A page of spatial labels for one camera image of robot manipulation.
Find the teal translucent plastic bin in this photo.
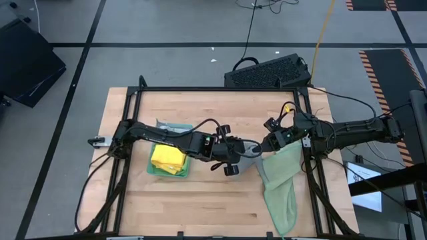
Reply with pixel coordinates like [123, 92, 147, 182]
[146, 121, 194, 179]

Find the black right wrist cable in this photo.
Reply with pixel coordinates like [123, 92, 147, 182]
[280, 101, 306, 126]

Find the pale green microfiber towel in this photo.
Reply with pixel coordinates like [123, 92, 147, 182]
[258, 139, 303, 238]

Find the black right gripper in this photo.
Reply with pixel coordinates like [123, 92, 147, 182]
[262, 113, 318, 153]

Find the yellow microfiber towel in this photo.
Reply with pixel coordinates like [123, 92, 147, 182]
[150, 143, 187, 176]

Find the black floor cable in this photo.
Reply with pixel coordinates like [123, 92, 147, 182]
[232, 0, 300, 71]

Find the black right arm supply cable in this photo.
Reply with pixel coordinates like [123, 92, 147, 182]
[308, 87, 378, 119]

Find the yellow cable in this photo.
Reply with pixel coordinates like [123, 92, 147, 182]
[310, 0, 336, 84]

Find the small grey ribbed towel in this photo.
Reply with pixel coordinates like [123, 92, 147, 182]
[238, 140, 268, 177]

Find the grey padded post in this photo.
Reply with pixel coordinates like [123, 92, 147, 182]
[409, 89, 427, 164]

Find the large black case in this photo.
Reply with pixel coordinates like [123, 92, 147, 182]
[0, 18, 67, 108]

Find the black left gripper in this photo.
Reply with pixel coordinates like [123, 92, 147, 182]
[213, 125, 250, 177]

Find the grey microfiber towel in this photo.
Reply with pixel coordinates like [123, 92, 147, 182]
[155, 120, 193, 134]

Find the black metal stand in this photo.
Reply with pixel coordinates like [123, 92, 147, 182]
[348, 163, 427, 240]

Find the black perforated computer case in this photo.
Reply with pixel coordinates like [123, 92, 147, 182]
[224, 53, 313, 89]

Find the black mat with hazard stripes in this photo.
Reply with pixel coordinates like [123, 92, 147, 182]
[358, 49, 427, 167]
[346, 0, 427, 12]

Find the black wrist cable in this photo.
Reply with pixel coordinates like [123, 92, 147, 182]
[280, 101, 306, 126]
[186, 118, 264, 158]

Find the white printed sheet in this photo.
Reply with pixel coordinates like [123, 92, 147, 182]
[346, 161, 383, 213]

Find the black arm base cable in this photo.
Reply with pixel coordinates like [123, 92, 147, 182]
[73, 155, 113, 233]

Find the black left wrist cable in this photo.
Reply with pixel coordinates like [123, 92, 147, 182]
[186, 118, 264, 158]

